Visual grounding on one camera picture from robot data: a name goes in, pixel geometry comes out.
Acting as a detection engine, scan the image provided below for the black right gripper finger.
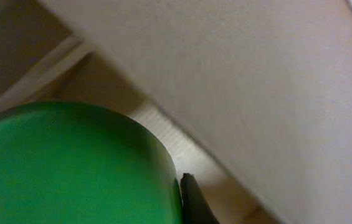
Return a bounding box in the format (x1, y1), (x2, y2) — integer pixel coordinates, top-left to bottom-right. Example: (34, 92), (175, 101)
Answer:
(180, 173), (219, 224)

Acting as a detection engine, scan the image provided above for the green tape roll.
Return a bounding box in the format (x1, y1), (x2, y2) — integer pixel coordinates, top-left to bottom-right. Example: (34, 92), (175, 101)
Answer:
(0, 102), (182, 223)

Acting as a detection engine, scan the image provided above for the brown cardboard box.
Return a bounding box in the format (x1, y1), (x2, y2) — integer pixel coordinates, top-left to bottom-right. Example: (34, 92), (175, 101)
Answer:
(0, 1), (352, 223)

